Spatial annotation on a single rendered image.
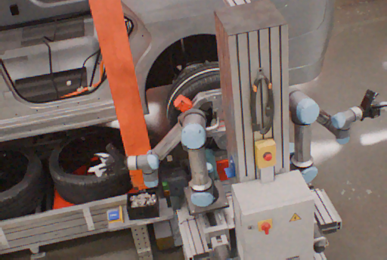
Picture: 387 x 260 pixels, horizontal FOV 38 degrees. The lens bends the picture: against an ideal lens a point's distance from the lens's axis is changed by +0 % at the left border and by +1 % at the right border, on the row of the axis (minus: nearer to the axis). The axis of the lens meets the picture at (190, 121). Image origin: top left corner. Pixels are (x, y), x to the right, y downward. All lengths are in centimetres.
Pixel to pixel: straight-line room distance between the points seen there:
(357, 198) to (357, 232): 33
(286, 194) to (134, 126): 120
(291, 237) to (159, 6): 171
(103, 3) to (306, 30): 156
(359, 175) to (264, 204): 206
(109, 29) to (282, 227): 139
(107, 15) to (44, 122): 125
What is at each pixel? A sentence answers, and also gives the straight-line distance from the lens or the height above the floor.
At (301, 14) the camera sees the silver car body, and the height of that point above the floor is 131.
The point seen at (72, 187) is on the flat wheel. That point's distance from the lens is 407.
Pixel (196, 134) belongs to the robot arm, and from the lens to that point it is 272.
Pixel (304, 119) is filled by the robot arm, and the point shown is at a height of 139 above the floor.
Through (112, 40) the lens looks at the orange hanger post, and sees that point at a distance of 316.
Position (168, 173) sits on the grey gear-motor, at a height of 40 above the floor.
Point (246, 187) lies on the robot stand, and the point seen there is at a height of 123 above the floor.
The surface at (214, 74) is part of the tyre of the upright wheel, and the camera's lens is 361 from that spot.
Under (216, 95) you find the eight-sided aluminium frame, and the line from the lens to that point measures 353.
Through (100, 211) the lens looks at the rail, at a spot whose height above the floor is 33.
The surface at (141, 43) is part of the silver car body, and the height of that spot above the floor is 131.
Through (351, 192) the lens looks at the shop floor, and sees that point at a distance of 446.
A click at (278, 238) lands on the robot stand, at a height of 102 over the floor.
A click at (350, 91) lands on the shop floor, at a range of 550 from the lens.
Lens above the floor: 311
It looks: 37 degrees down
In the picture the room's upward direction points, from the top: 8 degrees counter-clockwise
